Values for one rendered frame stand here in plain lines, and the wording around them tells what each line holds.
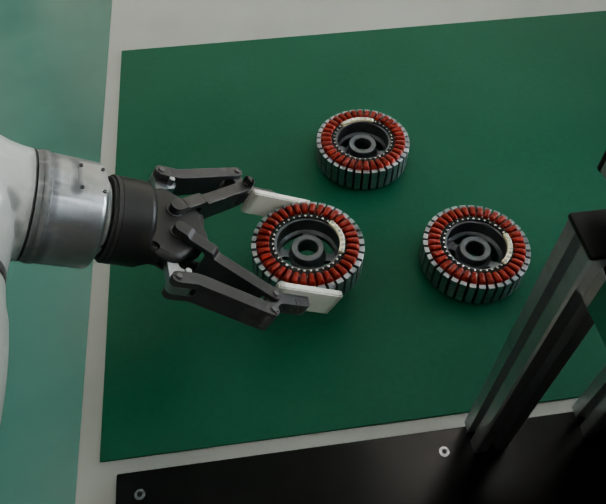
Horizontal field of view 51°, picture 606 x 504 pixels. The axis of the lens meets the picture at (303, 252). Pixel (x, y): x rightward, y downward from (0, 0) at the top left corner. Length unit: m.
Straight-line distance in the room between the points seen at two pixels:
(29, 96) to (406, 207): 1.68
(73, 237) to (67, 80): 1.79
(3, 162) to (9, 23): 2.13
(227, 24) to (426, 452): 0.71
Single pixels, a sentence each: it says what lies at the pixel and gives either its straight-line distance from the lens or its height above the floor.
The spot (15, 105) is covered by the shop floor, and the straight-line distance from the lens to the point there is 2.24.
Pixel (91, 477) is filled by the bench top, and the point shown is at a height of 0.75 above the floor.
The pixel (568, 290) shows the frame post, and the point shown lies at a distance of 0.38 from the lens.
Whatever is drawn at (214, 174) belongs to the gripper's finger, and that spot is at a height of 0.86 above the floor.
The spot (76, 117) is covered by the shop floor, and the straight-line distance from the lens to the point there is 2.13.
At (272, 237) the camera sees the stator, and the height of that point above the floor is 0.82.
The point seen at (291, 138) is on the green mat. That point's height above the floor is 0.75.
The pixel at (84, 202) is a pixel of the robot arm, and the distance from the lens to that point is 0.51.
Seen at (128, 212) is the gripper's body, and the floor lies 0.93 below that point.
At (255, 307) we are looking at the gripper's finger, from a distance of 0.54.
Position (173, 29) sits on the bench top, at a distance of 1.04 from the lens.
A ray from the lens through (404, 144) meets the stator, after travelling 0.78.
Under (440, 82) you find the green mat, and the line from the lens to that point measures 0.94.
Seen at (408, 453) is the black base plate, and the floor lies 0.77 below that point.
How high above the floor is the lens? 1.31
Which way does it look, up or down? 53 degrees down
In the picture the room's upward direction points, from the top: straight up
